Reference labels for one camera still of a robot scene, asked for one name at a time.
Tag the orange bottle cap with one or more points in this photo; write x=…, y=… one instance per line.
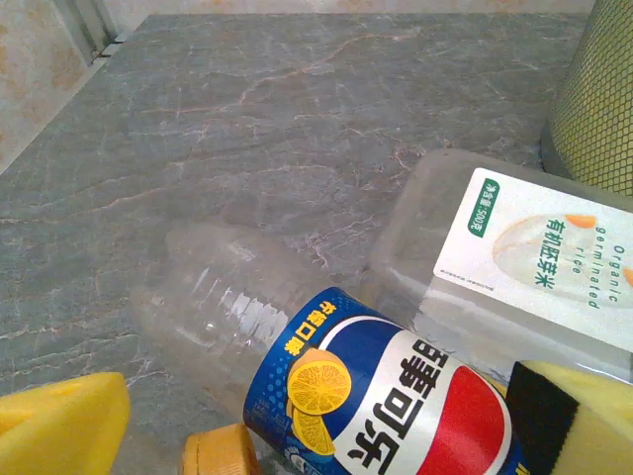
x=217, y=452

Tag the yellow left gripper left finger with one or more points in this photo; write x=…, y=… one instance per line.
x=59, y=425

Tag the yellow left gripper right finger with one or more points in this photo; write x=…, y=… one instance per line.
x=593, y=425

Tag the blue label cola bottle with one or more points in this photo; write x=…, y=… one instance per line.
x=386, y=396

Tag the mesh waste bin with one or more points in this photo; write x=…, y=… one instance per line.
x=593, y=99

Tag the aluminium frame post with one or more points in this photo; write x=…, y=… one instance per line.
x=81, y=25

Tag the square clear bottle white label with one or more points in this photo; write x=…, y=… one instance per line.
x=534, y=247

